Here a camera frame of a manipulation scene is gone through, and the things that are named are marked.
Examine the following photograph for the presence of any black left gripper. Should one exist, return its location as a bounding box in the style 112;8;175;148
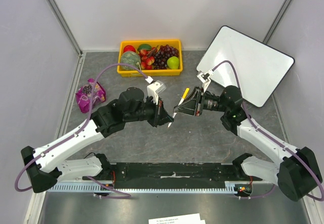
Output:
125;96;174;128

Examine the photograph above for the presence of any white marker pen orange tip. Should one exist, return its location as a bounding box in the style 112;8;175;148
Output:
168;88;190;128

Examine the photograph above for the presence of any white whiteboard black frame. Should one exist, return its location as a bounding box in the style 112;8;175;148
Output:
196;26;295;107

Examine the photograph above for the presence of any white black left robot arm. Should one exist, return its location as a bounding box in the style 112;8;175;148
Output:
21;87;174;193

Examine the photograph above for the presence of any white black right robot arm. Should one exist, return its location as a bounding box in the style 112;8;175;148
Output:
193;86;323;202

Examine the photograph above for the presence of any green pear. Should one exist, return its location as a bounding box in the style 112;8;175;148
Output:
167;56;180;69

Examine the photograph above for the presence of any dark red grape bunch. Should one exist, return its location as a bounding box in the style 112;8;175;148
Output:
153;45;179;69

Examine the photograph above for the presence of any yellow plastic fruit tray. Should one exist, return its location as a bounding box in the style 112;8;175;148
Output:
117;39;183;77

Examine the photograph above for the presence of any red lychee cluster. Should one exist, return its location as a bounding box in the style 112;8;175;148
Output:
139;50;155;70

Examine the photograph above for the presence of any green striped melon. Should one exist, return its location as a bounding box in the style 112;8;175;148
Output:
120;51;141;69

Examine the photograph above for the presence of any green red mango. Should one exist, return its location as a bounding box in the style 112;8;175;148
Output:
137;44;152;52

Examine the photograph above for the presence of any red apple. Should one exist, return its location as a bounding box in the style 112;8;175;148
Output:
123;45;136;53

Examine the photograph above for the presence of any purple snack bag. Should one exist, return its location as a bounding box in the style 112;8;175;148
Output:
75;78;106;114

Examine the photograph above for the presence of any white paper sheet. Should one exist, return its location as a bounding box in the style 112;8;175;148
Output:
148;213;206;224

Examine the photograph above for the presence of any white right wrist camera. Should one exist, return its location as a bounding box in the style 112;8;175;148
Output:
197;69;214;92

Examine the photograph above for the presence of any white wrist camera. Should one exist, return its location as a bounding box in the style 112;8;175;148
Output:
147;81;166;105
197;69;214;92

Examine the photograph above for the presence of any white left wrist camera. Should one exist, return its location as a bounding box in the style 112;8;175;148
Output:
147;81;166;105

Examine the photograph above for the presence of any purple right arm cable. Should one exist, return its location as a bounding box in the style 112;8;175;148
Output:
207;60;324;202

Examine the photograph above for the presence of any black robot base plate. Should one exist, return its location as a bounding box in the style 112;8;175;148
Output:
94;162;250;190

